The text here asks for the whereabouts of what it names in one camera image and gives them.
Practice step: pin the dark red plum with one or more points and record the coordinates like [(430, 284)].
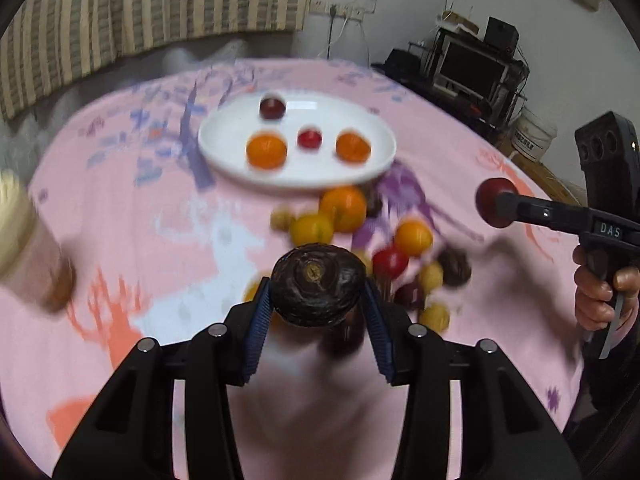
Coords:
[(487, 200)]

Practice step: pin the cream topped container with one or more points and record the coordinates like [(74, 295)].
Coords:
[(25, 240)]

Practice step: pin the yellow longan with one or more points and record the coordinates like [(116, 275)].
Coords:
[(366, 262), (431, 276), (434, 317), (281, 219)]

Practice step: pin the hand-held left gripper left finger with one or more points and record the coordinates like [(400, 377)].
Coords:
[(257, 330)]

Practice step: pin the yellow orange tangerine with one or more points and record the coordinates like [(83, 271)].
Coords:
[(311, 229)]

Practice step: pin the person's right hand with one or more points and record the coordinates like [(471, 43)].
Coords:
[(590, 305)]

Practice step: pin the pink printed tablecloth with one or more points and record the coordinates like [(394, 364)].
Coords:
[(150, 260)]

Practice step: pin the black bag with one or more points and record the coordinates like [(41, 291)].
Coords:
[(405, 67)]

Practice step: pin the large orange tangerine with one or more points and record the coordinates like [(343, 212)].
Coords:
[(343, 207)]

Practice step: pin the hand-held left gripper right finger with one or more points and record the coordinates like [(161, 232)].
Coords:
[(377, 330)]

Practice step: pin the white oval plate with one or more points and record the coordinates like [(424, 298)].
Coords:
[(225, 135)]

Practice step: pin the white plastic bucket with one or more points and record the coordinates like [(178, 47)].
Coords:
[(532, 135)]

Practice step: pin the dark purple mangosteen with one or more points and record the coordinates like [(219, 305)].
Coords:
[(454, 266), (317, 285)]

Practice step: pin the black speaker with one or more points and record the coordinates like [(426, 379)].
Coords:
[(501, 35)]

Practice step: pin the striped curtain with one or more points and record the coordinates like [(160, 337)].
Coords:
[(125, 5)]

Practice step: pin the red cherry tomato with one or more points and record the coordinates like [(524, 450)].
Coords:
[(390, 262), (308, 139)]

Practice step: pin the person's right forearm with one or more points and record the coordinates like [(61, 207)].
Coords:
[(607, 390)]

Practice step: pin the white plastic bag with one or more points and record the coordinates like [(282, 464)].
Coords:
[(200, 55)]

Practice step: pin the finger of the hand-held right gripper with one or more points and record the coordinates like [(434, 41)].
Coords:
[(545, 215)]

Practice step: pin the black monitor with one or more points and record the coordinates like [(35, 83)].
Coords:
[(472, 67)]

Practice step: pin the white wall socket strip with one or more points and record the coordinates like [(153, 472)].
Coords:
[(337, 9)]

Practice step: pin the black metal stand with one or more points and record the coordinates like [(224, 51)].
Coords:
[(517, 85)]

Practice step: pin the dark purple plum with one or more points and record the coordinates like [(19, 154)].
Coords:
[(272, 108), (410, 295)]

